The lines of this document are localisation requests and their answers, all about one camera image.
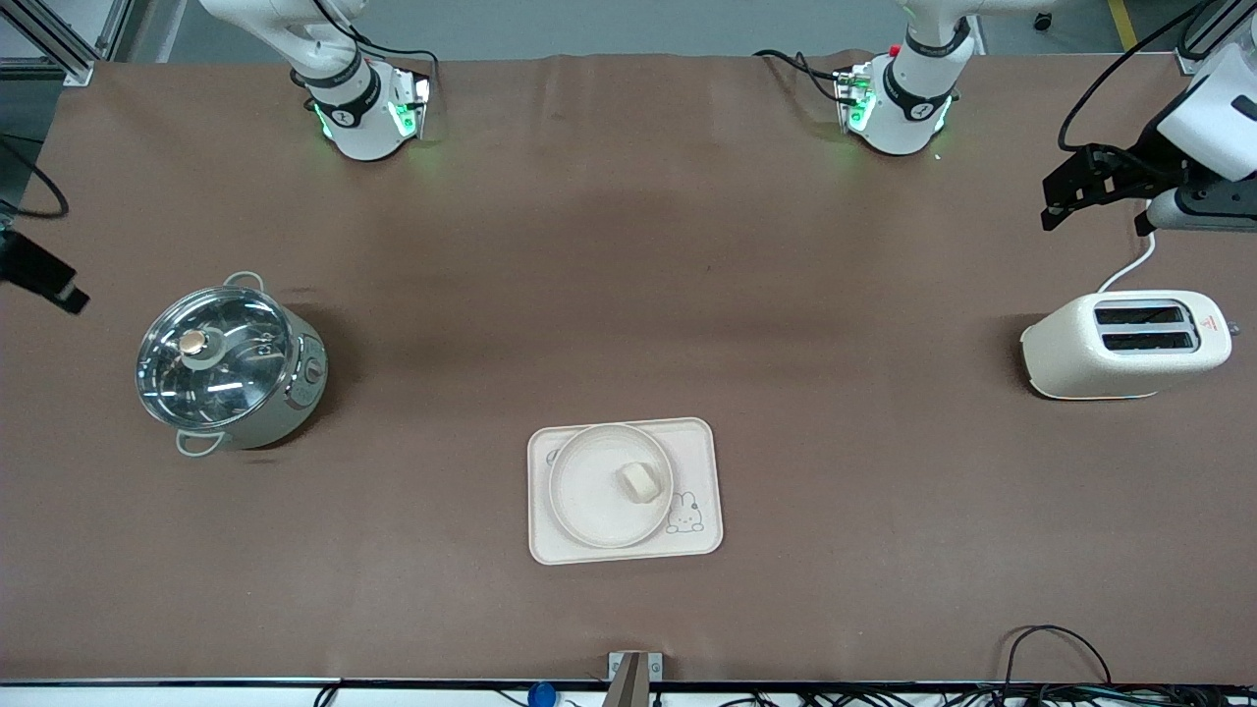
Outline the small cream bun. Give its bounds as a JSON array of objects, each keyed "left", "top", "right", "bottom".
[{"left": 617, "top": 462, "right": 662, "bottom": 505}]

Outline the round cream plate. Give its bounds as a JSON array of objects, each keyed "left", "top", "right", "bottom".
[{"left": 548, "top": 422, "right": 677, "bottom": 550}]

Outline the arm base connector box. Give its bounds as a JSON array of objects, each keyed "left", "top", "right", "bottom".
[
  {"left": 834, "top": 64, "right": 877, "bottom": 135},
  {"left": 388, "top": 67, "right": 434, "bottom": 141}
]

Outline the cream rabbit print tray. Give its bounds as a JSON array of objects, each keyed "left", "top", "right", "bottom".
[{"left": 527, "top": 417, "right": 725, "bottom": 567}]

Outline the cream two-slot toaster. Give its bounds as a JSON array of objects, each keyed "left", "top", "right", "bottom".
[{"left": 1020, "top": 290, "right": 1234, "bottom": 402}]

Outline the glass pot lid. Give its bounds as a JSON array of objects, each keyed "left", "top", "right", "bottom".
[{"left": 136, "top": 287, "right": 297, "bottom": 431}]

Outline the steel electric cooking pot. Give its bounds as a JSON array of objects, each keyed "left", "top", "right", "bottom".
[{"left": 136, "top": 272, "right": 330, "bottom": 459}]

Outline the brown table cover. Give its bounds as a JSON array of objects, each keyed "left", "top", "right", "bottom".
[{"left": 0, "top": 51, "right": 1257, "bottom": 685}]

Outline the white toaster power cable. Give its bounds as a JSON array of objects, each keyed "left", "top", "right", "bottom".
[{"left": 1097, "top": 230, "right": 1159, "bottom": 295}]

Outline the aluminium frame profile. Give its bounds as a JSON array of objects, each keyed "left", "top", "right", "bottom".
[
  {"left": 1176, "top": 0, "right": 1257, "bottom": 75},
  {"left": 0, "top": 0, "right": 134, "bottom": 87}
]

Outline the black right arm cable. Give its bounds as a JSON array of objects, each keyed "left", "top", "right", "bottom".
[{"left": 0, "top": 133, "right": 71, "bottom": 223}]

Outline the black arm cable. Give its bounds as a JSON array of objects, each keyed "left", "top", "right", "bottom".
[
  {"left": 1058, "top": 0, "right": 1211, "bottom": 154},
  {"left": 0, "top": 133, "right": 71, "bottom": 223}
]

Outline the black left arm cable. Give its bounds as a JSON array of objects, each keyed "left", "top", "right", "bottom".
[{"left": 1058, "top": 0, "right": 1211, "bottom": 154}]

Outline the black base power cable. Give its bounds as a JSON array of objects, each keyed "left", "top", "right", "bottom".
[
  {"left": 344, "top": 27, "right": 441, "bottom": 78},
  {"left": 751, "top": 47, "right": 850, "bottom": 105}
]

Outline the black looped floor cable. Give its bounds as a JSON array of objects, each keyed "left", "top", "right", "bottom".
[{"left": 1002, "top": 625, "right": 1116, "bottom": 704}]

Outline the black cable bundle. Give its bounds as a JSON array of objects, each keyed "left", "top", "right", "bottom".
[{"left": 722, "top": 684, "right": 1257, "bottom": 707}]

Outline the grey metal bracket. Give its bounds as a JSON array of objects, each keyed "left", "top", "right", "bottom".
[{"left": 608, "top": 651, "right": 664, "bottom": 707}]

